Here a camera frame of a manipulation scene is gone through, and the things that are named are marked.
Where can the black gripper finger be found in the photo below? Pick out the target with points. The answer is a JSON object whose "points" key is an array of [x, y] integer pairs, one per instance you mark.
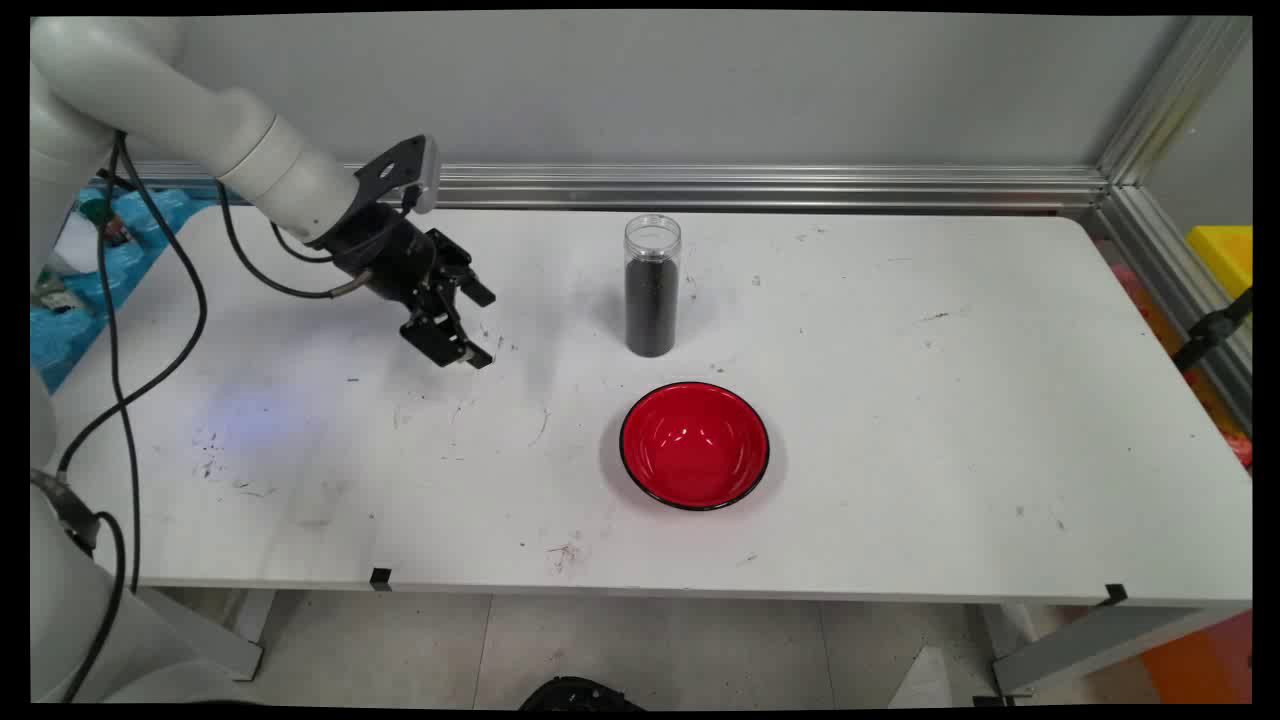
{"points": [[435, 335], [475, 290]]}

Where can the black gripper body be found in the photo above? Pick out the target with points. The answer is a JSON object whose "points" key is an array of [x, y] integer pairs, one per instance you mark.
{"points": [[390, 255]]}

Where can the clear jar with black granules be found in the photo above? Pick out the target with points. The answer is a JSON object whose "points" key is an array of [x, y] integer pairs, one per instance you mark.
{"points": [[652, 300]]}

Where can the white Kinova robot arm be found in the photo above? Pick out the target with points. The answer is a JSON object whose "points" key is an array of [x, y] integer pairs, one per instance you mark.
{"points": [[150, 90]]}

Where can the black tape marker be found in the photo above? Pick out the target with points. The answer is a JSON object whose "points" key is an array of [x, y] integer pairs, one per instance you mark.
{"points": [[380, 579], [1115, 595]]}

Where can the blue plastic bag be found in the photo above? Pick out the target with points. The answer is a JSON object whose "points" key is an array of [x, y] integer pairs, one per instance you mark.
{"points": [[130, 260]]}

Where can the red bowl with black rim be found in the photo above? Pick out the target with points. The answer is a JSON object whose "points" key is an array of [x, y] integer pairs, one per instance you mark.
{"points": [[694, 445]]}

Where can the green capped bottle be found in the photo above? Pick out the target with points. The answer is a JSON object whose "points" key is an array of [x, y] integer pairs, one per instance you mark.
{"points": [[95, 210]]}

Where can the white table leg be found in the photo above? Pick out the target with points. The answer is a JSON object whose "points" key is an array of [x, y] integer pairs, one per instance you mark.
{"points": [[215, 640], [1090, 645]]}

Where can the black round floor object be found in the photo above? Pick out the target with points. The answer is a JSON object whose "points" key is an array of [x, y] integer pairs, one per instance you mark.
{"points": [[580, 695]]}

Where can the yellow plastic box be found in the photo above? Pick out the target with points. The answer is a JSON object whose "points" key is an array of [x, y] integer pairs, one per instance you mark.
{"points": [[1222, 255]]}

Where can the orange plastic crate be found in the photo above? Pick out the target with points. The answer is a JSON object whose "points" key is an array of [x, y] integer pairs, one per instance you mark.
{"points": [[1205, 665]]}

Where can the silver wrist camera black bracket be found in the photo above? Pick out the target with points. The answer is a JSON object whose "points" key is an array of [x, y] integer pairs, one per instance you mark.
{"points": [[395, 165]]}

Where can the long horizontal aluminium frame rail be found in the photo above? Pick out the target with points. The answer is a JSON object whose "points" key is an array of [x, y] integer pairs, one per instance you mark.
{"points": [[800, 188]]}

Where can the short aluminium side rail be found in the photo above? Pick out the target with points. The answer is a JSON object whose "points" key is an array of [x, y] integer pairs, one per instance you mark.
{"points": [[1175, 275]]}

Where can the upright aluminium frame post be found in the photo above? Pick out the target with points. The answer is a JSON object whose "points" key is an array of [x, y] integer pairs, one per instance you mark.
{"points": [[1170, 95]]}

